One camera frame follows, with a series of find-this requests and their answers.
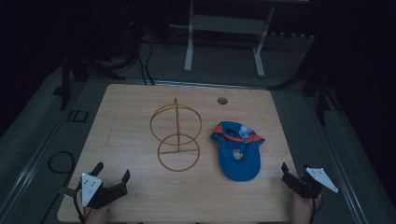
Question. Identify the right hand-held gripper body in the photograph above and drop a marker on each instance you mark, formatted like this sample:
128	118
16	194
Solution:
303	186

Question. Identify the person's left hand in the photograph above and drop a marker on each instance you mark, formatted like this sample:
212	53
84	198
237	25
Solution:
96	215

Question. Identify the grey round table grommet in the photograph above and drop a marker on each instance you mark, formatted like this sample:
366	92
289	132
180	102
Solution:
222	100

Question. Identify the dark metal stand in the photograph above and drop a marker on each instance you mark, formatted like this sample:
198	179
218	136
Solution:
322	93

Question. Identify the person's right hand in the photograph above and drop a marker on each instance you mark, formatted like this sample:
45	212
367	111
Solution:
303	210

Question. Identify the black rectangular floor bracket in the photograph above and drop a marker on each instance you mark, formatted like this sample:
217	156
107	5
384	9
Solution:
77	116

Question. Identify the white metal stand frame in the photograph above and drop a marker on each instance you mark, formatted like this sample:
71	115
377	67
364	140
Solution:
229	24

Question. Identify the black tripod stand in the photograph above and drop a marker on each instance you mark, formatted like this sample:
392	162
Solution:
65	84

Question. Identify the blue and orange cap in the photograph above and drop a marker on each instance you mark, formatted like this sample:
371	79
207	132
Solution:
238	165

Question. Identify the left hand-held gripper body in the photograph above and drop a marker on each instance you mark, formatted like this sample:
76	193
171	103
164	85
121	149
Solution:
91	188

